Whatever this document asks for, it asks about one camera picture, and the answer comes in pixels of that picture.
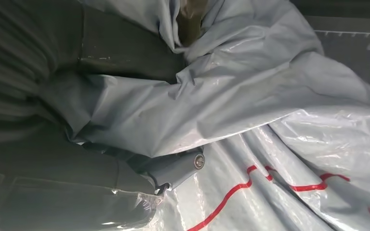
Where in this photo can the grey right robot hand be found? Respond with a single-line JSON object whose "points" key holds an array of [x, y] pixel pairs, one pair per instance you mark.
{"points": [[124, 44]]}

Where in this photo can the black weighing scale platform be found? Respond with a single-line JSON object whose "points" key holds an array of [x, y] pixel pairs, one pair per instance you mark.
{"points": [[357, 54]]}

